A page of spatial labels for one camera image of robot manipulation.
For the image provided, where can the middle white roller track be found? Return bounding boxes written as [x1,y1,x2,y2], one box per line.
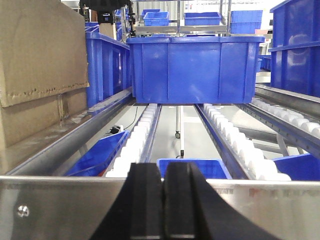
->
[194,103,292,182]

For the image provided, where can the brown cardboard carton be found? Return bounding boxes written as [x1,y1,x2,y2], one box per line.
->
[0,0,89,174]

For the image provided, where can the blue bin lower left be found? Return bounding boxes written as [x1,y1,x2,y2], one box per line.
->
[64,130,129,177]

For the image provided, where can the blue bin far shelf left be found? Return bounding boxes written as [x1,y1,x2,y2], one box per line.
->
[143,11,169,27]

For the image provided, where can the blue bin lower right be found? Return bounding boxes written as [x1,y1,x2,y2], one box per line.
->
[273,153,320,181]

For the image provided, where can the white roller track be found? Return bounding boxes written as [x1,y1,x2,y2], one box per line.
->
[103,103,161,178]
[194,103,292,182]
[237,99,320,158]

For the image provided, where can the blue stacked bins far right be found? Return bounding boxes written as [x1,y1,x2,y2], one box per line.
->
[230,10,263,34]

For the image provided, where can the steel shelf front rail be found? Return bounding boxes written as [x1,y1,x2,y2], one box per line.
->
[0,176,320,240]

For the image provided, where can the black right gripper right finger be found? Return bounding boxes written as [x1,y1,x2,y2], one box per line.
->
[164,162,276,240]

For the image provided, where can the blue bin left row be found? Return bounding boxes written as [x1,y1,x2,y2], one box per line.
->
[85,30,132,108]

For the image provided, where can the large blue plastic bin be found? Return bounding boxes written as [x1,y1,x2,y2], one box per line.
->
[127,36,264,105]

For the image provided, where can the blue bin lower centre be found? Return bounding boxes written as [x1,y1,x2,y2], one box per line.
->
[156,158,232,180]

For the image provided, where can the right white roller track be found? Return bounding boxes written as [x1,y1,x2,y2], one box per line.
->
[237,99,320,158]

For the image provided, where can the blue bin far shelf centre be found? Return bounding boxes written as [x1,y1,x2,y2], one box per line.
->
[184,12,222,26]

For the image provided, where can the blue stacked bins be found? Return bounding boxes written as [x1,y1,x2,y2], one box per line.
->
[269,0,320,97]
[230,10,263,34]

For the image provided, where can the left white roller track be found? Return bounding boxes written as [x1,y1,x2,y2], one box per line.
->
[103,103,161,178]

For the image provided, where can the blue bin shelf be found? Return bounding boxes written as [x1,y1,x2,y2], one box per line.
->
[184,12,222,26]
[143,11,169,27]

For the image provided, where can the steel lane divider rail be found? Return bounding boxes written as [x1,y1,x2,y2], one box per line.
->
[0,87,133,176]

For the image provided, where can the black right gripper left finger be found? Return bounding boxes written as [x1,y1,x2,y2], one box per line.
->
[90,163,164,240]

